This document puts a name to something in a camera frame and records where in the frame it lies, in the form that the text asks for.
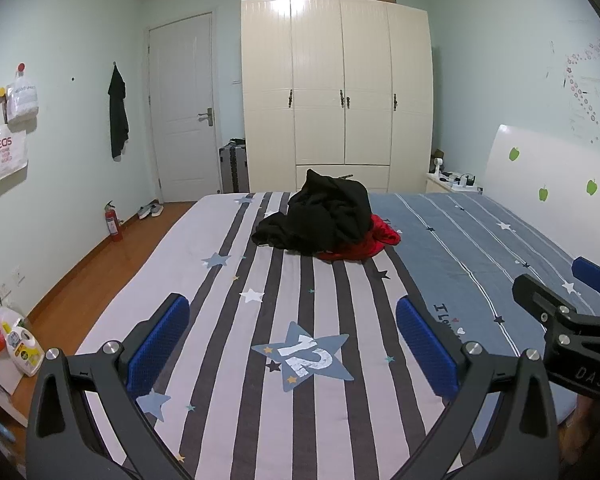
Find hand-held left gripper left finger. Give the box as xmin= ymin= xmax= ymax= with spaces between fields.
xmin=25 ymin=292 xmax=196 ymax=480

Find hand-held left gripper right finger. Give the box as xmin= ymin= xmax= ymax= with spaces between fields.
xmin=390 ymin=295 xmax=561 ymax=480

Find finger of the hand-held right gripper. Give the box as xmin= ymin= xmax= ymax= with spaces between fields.
xmin=572 ymin=256 xmax=600 ymax=316
xmin=512 ymin=273 xmax=583 ymax=335

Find pile of black clothes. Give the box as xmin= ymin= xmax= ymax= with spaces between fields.
xmin=251 ymin=168 xmax=373 ymax=256

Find striped star print bed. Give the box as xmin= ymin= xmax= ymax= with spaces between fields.
xmin=75 ymin=191 xmax=600 ymax=480

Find red garment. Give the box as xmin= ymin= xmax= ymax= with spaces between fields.
xmin=316 ymin=214 xmax=402 ymax=261

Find white headboard with apple stickers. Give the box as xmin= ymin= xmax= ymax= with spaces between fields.
xmin=482 ymin=124 xmax=600 ymax=301

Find red fire extinguisher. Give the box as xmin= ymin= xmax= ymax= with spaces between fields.
xmin=104 ymin=200 xmax=125 ymax=243

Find white detergent bottle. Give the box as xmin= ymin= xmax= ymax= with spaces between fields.
xmin=0 ymin=307 xmax=43 ymax=377

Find white nightstand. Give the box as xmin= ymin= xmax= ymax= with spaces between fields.
xmin=425 ymin=172 xmax=485 ymax=195

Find white box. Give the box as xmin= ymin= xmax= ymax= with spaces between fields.
xmin=0 ymin=350 xmax=31 ymax=396

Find white side table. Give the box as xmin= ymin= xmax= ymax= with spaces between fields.
xmin=0 ymin=380 xmax=31 ymax=428

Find dark ribbed suitcase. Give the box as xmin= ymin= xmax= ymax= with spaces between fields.
xmin=218 ymin=137 xmax=251 ymax=195

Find black hanging garment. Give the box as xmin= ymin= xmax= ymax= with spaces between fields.
xmin=107 ymin=62 xmax=130 ymax=162

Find white door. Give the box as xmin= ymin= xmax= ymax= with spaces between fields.
xmin=147 ymin=12 xmax=216 ymax=203

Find white tote bag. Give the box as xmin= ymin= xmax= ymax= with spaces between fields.
xmin=0 ymin=92 xmax=30 ymax=184

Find cream wardrobe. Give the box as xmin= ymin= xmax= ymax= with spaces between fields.
xmin=240 ymin=0 xmax=433 ymax=195

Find pink floral wall stickers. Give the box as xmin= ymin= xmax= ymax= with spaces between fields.
xmin=562 ymin=40 xmax=600 ymax=143

